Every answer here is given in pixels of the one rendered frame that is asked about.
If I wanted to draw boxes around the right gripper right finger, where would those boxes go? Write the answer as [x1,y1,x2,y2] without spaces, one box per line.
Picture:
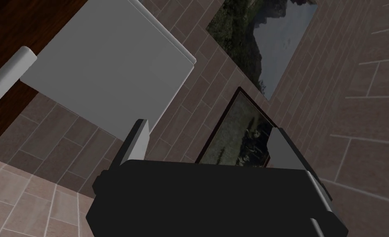
[266,127,333,201]

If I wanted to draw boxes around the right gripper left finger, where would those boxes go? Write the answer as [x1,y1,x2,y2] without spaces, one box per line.
[110,118,150,170]

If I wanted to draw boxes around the dark framed landscape picture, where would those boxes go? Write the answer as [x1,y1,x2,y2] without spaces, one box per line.
[194,86,278,168]

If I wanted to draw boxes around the white door leaf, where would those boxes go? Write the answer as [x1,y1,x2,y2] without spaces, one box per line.
[19,0,197,142]

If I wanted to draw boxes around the unframed mountain landscape picture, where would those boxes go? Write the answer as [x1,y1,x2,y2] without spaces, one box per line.
[206,0,318,101]

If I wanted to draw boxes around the white cylindrical door handle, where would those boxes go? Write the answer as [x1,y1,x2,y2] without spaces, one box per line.
[0,46,37,116]

